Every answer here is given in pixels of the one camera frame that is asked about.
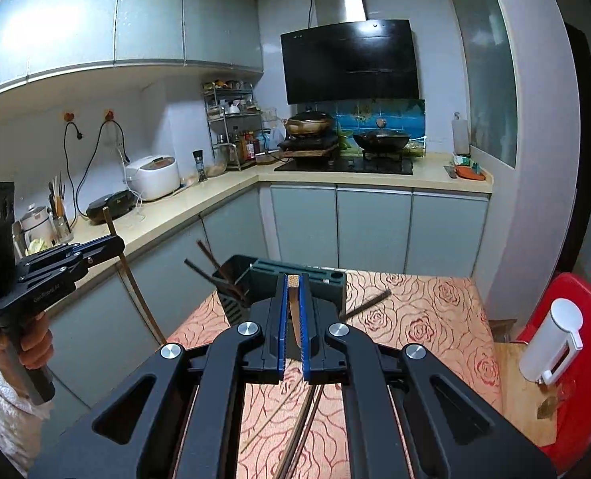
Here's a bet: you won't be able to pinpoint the black gas stove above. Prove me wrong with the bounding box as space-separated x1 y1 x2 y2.
274 156 414 176

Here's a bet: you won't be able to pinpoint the white electric kettle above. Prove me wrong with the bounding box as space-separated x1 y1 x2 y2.
519 298 584 385

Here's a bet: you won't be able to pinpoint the white pot with lid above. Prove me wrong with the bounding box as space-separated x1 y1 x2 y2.
20 204 57 247

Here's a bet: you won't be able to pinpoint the metal utensil cup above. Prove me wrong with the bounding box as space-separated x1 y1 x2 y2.
53 216 74 243

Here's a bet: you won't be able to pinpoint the bunch of kitchen utensils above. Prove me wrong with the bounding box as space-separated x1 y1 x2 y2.
48 172 71 220

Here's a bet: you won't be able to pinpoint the grey base cabinets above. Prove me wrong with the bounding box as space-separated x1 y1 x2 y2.
46 182 490 410

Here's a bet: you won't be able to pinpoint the black range hood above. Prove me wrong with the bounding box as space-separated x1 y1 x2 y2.
280 0 421 105

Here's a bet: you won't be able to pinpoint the white rice cooker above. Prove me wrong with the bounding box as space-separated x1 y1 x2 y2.
125 154 181 202

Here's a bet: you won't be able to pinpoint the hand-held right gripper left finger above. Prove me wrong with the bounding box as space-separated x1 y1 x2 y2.
28 273 292 479

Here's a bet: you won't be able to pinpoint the black wok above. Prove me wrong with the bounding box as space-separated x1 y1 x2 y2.
352 120 412 154

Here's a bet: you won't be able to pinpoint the dark wooden chopstick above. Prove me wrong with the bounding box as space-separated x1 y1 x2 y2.
283 386 323 466
339 288 393 321
184 258 231 287

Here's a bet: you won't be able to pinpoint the golden wok with lid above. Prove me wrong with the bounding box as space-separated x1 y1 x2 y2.
281 110 337 137

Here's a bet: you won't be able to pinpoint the frosted glass panel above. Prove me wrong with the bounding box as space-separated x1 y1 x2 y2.
447 0 519 169

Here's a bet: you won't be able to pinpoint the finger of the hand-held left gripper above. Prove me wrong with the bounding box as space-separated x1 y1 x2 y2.
16 236 125 270
18 249 125 293

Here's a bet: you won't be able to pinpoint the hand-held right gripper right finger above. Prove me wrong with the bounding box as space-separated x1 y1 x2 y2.
298 274 558 479

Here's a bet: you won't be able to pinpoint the person's left hand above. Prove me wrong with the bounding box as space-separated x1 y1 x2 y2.
18 312 55 371

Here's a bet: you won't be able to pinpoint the black electric griddle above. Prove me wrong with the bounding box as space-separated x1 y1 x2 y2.
86 190 137 224

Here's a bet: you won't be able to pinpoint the brown wooden chopstick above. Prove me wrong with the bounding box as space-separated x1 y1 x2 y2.
196 241 236 287
103 206 169 347
202 239 241 285

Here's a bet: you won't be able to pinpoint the light wooden chopstick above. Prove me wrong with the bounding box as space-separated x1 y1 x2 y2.
286 273 311 385
239 394 291 455

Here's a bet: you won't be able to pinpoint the red plastic stool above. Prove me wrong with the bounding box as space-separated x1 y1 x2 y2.
517 272 591 470

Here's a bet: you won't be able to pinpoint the grey wall cabinets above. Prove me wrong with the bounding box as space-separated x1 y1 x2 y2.
0 0 265 105

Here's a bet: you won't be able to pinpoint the person's left forearm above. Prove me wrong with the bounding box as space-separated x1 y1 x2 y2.
0 344 54 477

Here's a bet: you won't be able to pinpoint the blue backsplash picture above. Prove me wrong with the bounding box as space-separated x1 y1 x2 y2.
332 99 427 153

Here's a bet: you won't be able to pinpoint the white power cable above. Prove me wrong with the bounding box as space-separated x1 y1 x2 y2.
117 142 147 221

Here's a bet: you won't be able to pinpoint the metal spice rack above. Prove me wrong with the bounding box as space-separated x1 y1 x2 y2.
204 80 266 170

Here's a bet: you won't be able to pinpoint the black induction cooker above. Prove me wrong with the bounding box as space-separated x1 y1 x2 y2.
277 135 340 158

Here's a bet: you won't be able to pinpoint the beige kitchen countertop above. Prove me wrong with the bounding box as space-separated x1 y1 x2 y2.
6 157 494 280

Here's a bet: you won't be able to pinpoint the group of seasoning bottles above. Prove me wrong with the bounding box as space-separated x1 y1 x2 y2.
210 82 263 163

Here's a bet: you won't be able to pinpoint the dark grey utensil holder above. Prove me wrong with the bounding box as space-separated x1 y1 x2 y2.
211 254 348 360

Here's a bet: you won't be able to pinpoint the clear plastic jug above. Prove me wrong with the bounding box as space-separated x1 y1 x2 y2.
255 107 282 166

